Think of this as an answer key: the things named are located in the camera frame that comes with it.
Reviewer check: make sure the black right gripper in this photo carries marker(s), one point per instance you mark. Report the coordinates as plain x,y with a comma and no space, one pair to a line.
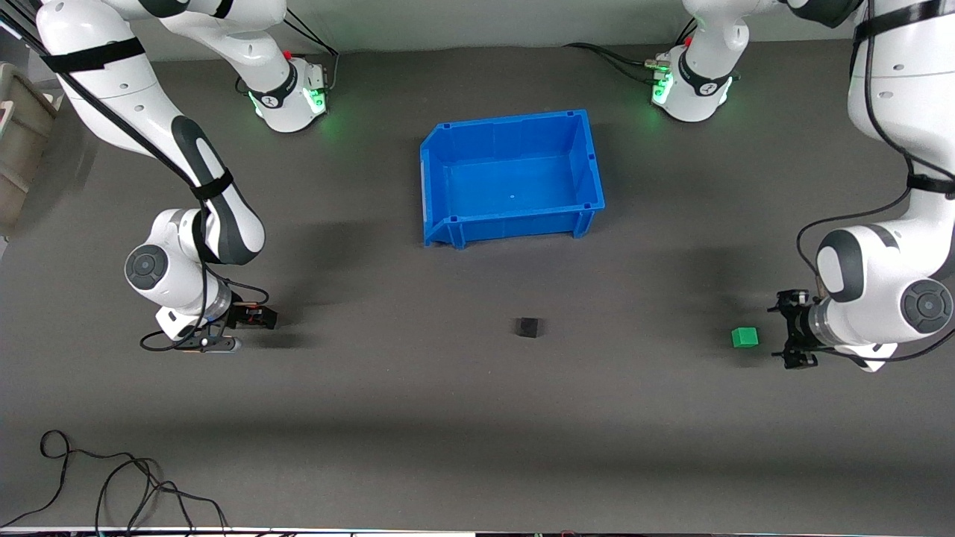
240,316

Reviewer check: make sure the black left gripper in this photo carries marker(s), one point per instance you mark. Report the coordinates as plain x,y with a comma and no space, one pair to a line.
798,323

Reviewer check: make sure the small green cube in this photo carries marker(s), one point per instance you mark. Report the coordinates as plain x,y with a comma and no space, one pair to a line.
744,338

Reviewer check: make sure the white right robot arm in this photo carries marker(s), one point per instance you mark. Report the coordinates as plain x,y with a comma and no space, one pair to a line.
112,89

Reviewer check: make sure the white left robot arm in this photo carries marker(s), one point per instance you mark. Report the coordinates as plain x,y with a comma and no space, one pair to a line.
880,276

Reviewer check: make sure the small black cube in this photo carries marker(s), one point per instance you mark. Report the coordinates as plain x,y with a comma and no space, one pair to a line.
528,327

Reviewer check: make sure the dark grey table mat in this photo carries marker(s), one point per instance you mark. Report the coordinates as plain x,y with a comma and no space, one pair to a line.
298,410

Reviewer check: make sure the blue plastic storage bin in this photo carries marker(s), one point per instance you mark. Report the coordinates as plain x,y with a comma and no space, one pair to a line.
515,179

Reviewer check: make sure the beige plastic container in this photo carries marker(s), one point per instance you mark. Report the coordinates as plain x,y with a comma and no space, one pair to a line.
22,142

